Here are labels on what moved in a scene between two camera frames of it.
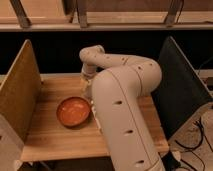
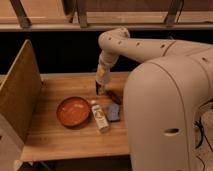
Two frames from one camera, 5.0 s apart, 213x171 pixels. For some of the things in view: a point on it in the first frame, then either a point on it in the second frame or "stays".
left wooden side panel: [20, 93] stays
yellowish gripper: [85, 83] to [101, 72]
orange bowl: [73, 111] stays
